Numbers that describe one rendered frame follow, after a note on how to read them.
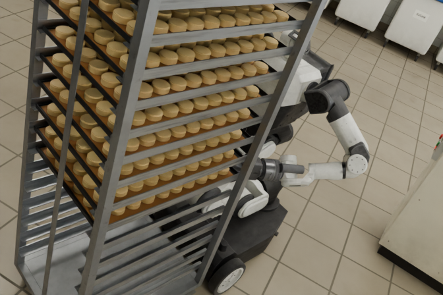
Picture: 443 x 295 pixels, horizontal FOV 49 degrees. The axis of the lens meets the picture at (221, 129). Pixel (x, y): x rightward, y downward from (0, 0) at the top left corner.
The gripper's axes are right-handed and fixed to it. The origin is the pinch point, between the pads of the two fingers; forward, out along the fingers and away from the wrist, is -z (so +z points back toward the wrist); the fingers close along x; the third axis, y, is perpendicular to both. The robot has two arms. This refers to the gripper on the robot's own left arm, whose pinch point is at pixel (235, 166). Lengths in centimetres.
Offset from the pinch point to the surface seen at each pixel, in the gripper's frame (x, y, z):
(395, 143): -78, -138, 201
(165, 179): 9.3, 20.1, -31.8
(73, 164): 8, 16, -60
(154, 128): 37, 30, -42
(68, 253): -63, -6, -55
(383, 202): -78, -67, 150
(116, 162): 31, 39, -51
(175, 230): -16.5, 18.4, -22.1
